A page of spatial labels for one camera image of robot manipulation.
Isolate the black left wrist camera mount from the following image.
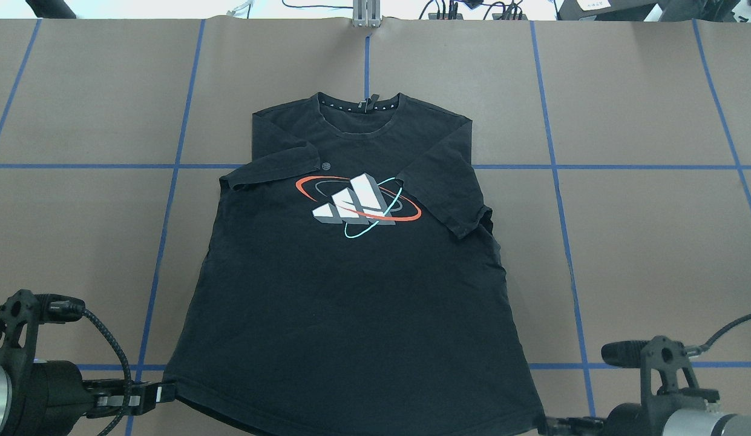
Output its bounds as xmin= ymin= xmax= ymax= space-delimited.
xmin=0 ymin=289 xmax=87 ymax=371

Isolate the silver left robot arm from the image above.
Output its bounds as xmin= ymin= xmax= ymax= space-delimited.
xmin=0 ymin=359 xmax=178 ymax=435

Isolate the aluminium frame post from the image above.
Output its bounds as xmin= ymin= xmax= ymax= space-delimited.
xmin=352 ymin=0 xmax=382 ymax=28

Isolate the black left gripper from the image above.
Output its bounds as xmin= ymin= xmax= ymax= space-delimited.
xmin=79 ymin=378 xmax=177 ymax=418

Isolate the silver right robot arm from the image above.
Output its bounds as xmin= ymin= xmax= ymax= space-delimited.
xmin=537 ymin=403 xmax=751 ymax=435

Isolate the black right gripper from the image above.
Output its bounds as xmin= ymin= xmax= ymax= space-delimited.
xmin=536 ymin=403 xmax=657 ymax=435

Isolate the black graphic t-shirt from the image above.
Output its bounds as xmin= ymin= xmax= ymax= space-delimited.
xmin=164 ymin=93 xmax=544 ymax=435

